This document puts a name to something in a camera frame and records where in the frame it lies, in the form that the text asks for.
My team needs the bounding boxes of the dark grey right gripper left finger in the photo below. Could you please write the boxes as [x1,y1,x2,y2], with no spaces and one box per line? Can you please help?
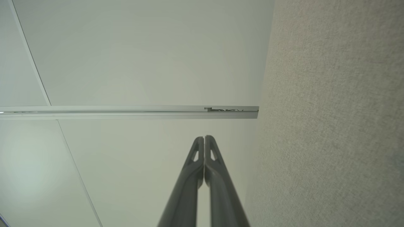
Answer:
[157,136,205,227]

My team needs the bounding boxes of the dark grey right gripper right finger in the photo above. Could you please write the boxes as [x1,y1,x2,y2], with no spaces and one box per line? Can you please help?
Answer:
[204,135,251,227]

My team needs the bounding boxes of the grey metal partition post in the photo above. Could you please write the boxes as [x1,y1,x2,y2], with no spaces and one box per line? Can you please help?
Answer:
[0,105,259,120]

